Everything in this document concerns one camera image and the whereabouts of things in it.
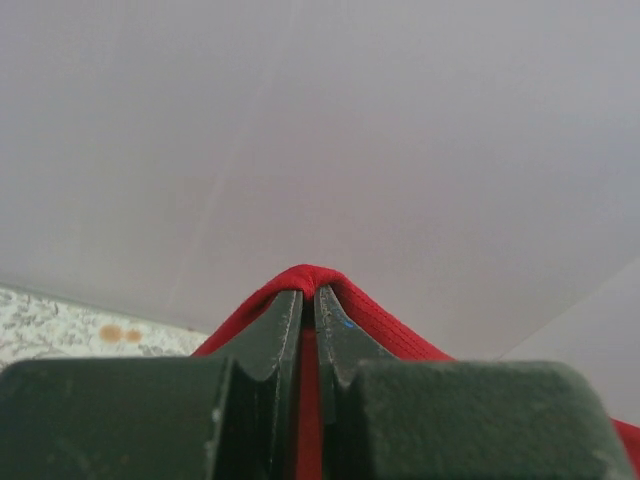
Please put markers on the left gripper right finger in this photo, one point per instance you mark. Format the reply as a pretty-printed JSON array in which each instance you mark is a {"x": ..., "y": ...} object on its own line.
[{"x": 388, "y": 418}]

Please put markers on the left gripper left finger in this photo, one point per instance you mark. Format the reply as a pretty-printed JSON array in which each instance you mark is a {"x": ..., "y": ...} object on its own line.
[{"x": 227, "y": 415}]

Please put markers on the red t-shirt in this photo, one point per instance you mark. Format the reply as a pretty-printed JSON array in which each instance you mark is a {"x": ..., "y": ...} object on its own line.
[{"x": 386, "y": 329}]

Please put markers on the floral table mat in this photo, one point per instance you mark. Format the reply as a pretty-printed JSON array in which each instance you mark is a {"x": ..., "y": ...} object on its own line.
[{"x": 34, "y": 326}]

